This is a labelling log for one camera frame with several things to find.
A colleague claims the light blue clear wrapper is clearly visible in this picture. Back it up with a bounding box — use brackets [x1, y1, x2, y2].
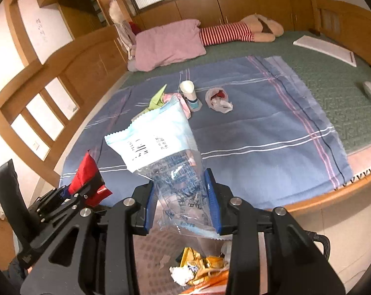
[104, 95, 232, 240]

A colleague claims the green woven bed mat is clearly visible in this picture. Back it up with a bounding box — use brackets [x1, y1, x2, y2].
[121, 30, 371, 156]

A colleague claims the pink fringed bed pad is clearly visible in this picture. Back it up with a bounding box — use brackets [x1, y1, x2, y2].
[348, 150, 371, 188]

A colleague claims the white flat board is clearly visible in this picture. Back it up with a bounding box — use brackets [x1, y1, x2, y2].
[293, 34, 357, 67]

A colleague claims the pink wrapper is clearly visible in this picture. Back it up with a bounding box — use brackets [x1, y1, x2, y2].
[162, 94, 192, 120]

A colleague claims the white red hanging cloth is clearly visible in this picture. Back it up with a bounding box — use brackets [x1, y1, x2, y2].
[116, 18, 140, 60]

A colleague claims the yellow chip bag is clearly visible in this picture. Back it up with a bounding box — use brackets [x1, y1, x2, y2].
[179, 247, 229, 283]

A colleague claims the wooden wall cabinet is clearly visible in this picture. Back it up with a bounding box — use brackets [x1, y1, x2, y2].
[133, 0, 315, 33]

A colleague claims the wooden bunk bed frame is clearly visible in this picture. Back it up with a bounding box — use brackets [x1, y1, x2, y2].
[0, 0, 371, 222]

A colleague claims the person's jeans-clad leg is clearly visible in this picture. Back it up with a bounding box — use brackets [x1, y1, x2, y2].
[8, 256, 29, 281]

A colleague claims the white paper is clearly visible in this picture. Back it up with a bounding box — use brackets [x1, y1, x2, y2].
[169, 266, 194, 286]

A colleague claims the striped plush doll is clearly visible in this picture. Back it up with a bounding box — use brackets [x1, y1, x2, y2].
[199, 14, 285, 46]

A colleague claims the green paper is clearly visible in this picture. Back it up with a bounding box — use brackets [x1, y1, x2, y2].
[144, 84, 169, 114]

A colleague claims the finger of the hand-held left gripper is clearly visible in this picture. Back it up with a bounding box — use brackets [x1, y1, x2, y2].
[55, 185, 92, 211]
[89, 174, 108, 195]

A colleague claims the white paper cup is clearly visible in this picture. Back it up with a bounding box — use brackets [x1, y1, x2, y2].
[179, 80, 196, 99]

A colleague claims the orange snack bag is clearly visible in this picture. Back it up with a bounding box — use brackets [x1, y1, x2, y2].
[185, 270, 232, 295]

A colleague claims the red wrapper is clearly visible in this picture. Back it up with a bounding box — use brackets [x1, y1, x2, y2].
[69, 150, 113, 206]

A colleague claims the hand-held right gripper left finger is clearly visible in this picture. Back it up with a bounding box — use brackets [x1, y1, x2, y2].
[20, 181, 157, 295]

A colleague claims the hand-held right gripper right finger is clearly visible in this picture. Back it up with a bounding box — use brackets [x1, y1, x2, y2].
[204, 168, 347, 295]

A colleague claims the white plastic bag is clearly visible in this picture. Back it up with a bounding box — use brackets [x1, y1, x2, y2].
[205, 88, 234, 114]

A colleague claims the pink pillow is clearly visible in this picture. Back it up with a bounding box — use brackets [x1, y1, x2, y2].
[133, 18, 207, 72]

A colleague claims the blue plaid bed sheet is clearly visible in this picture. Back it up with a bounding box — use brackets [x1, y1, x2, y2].
[59, 56, 353, 211]

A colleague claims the white lined trash bin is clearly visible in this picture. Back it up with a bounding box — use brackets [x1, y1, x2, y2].
[133, 218, 235, 295]

